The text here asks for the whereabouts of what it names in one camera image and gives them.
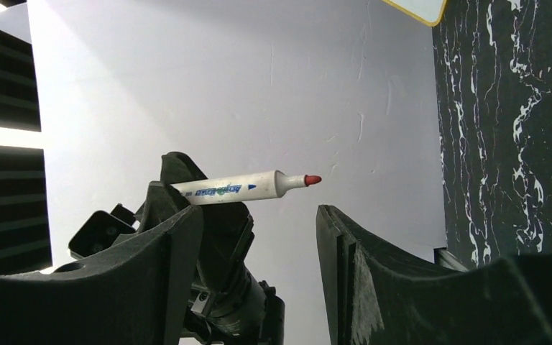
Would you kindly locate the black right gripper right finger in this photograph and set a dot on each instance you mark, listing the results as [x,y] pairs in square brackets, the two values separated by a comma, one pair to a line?
[377,293]

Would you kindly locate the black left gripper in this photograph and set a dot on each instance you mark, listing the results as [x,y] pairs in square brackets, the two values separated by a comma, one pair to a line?
[226,304]

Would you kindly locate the small whiteboard wooden frame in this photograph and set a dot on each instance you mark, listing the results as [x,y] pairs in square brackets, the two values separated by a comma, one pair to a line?
[428,12]

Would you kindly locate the white pen red tip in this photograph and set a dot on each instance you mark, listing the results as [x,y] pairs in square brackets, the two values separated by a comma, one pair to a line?
[242,188]

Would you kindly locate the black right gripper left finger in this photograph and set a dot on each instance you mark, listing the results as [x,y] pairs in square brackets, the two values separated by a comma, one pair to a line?
[135,292]

